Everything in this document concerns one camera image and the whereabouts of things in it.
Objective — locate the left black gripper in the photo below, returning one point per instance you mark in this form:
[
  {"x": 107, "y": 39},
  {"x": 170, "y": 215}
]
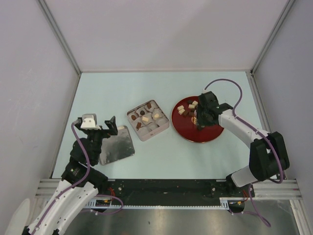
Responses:
[{"x": 106, "y": 132}]

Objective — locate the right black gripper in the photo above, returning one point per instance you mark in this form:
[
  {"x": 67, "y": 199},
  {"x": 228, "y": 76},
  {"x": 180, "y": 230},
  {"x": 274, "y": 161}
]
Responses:
[{"x": 200, "y": 122}]

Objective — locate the silver tin lid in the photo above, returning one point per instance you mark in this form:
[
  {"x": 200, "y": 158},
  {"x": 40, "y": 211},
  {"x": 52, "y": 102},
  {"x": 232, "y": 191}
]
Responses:
[{"x": 117, "y": 147}]

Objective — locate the red round plate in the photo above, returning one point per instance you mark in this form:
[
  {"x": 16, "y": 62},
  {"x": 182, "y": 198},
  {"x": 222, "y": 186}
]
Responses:
[{"x": 186, "y": 124}]

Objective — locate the pink chocolate tin box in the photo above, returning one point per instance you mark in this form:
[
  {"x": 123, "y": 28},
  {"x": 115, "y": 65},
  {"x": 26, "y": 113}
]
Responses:
[{"x": 154, "y": 126}]

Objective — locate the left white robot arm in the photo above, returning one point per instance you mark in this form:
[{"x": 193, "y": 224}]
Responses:
[{"x": 80, "y": 182}]

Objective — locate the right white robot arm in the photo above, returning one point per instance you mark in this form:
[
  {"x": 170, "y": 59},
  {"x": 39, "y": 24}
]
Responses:
[{"x": 267, "y": 151}]

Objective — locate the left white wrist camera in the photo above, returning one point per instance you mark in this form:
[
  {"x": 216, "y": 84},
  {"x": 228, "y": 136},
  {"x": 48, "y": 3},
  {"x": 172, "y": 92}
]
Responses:
[{"x": 88, "y": 122}]

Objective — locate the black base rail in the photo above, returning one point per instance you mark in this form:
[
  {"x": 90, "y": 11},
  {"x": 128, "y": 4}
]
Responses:
[{"x": 174, "y": 192}]

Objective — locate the white slotted cable duct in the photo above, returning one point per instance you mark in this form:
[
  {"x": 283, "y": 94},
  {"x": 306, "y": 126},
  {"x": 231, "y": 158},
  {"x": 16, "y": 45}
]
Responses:
[{"x": 222, "y": 204}]

